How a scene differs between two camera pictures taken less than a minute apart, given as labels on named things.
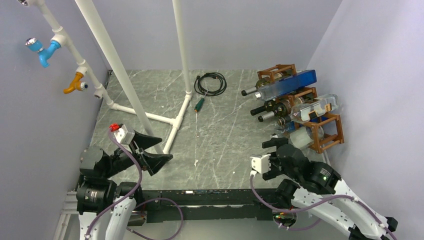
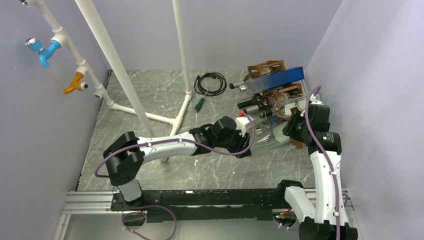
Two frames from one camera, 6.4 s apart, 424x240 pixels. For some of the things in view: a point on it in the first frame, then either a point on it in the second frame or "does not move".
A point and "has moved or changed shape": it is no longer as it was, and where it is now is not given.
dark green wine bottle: (261, 82) -> (235, 84)
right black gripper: (274, 141) -> (296, 116)
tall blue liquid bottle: (270, 90) -> (266, 82)
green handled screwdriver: (198, 106) does not move
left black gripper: (152, 161) -> (242, 143)
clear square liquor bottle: (308, 110) has moved or changed shape
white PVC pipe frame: (138, 111) does not move
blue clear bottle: (291, 126) has moved or changed shape
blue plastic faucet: (44, 53) does not move
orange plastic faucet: (76, 83) does not move
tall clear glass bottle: (303, 137) has moved or changed shape
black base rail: (211, 205) does not move
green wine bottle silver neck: (282, 109) -> (264, 102)
